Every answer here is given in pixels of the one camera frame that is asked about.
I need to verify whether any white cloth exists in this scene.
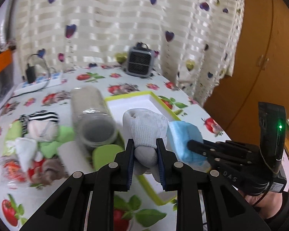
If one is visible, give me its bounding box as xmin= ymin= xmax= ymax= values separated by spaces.
xmin=57 ymin=141 xmax=93 ymax=175

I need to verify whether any light green cloth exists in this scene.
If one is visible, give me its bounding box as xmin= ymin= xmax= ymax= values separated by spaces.
xmin=38 ymin=126 xmax=75 ymax=159

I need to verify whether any white grey sock bundle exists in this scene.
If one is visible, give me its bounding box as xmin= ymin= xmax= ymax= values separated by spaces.
xmin=123 ymin=109 xmax=169 ymax=182

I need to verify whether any clear printed plastic bag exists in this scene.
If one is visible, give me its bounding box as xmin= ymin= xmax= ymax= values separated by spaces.
xmin=0 ymin=137 xmax=68 ymax=189

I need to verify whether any black white striped sock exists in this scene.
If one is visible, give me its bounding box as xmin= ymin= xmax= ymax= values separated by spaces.
xmin=18 ymin=110 xmax=59 ymax=136

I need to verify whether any white beige sock bundle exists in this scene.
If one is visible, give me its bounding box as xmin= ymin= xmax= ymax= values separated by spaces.
xmin=28 ymin=120 xmax=59 ymax=142

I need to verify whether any green towel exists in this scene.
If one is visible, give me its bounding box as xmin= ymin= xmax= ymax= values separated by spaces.
xmin=2 ymin=121 xmax=23 ymax=156

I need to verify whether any person's right hand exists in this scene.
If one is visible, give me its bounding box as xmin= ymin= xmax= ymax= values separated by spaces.
xmin=238 ymin=188 xmax=289 ymax=220

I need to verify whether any green jar lid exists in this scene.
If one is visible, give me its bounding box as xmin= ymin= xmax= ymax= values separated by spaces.
xmin=92 ymin=144 xmax=124 ymax=171

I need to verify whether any fruit-print tablecloth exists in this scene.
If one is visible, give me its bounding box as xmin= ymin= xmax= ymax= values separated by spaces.
xmin=0 ymin=67 xmax=228 ymax=230

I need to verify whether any clear plastic jar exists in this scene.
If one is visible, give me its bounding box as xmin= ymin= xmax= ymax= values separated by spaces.
xmin=71 ymin=86 xmax=118 ymax=151

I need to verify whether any brown wooden cabinet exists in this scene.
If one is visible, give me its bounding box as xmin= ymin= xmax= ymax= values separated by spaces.
xmin=204 ymin=0 xmax=289 ymax=144

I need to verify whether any yellow-green shallow box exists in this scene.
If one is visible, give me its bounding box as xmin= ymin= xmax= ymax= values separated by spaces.
xmin=105 ymin=91 xmax=179 ymax=205

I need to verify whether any grey mini heater fan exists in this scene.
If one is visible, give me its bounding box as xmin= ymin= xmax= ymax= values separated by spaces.
xmin=125 ymin=42 xmax=155 ymax=78

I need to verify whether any cream heart-pattern curtain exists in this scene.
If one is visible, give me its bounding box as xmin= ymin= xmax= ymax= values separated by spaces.
xmin=16 ymin=0 xmax=244 ymax=104

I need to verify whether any white blue power strip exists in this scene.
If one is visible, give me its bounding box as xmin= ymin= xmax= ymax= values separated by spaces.
xmin=14 ymin=72 xmax=63 ymax=95

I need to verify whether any orange storage bin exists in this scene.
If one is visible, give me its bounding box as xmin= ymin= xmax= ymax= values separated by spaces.
xmin=0 ymin=49 xmax=12 ymax=73

